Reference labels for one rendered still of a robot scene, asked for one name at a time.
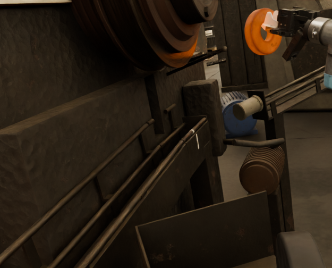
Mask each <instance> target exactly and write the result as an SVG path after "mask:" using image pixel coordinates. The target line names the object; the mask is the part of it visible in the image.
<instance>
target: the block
mask: <svg viewBox="0 0 332 268"><path fill-rule="evenodd" d="M183 95H184V101H185V108H186V114H187V116H199V115H206V116H207V121H208V122H209V129H210V136H211V143H212V150H211V151H212V156H222V155H223V154H224V152H225V150H226V149H227V145H225V144H224V143H223V139H224V138H225V139H226V135H225V127H224V120H223V113H222V105H221V101H220V93H219V86H218V81H217V79H206V80H197V81H191V82H189V83H187V84H186V85H184V86H183Z"/></svg>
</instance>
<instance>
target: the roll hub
mask: <svg viewBox="0 0 332 268"><path fill-rule="evenodd" d="M171 2H172V5H173V7H174V9H175V11H176V12H177V14H178V15H179V17H180V18H181V19H182V20H183V21H184V22H186V23H187V24H196V23H202V22H208V21H211V20H212V19H213V18H214V16H215V14H216V11H217V7H218V0H171ZM206 6H208V7H209V8H210V16H209V17H206V16H205V13H204V7H206Z"/></svg>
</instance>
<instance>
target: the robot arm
mask: <svg viewBox="0 0 332 268"><path fill-rule="evenodd" d="M296 8H299V10H296ZM319 14H320V11H314V10H307V8H304V7H297V6H293V9H291V10H289V9H278V11H275V12H274V13H273V15H272V13H271V12H268V13H267V14H266V18H265V21H264V23H263V24H262V28H263V29H264V30H265V31H266V32H268V33H270V34H275V35H279V36H282V37H292V38H293V39H292V41H291V42H290V44H289V45H288V47H287V49H286V51H285V52H284V54H283V55H282V57H283V58H284V59H285V61H291V60H294V59H296V57H297V56H298V54H299V52H300V51H301V49H302V48H303V46H304V45H305V43H306V42H307V41H310V42H312V43H316V44H320V45H324V46H328V50H327V59H326V66H325V72H324V85H325V87H327V88H328V89H331V90H332V19H328V18H321V17H319Z"/></svg>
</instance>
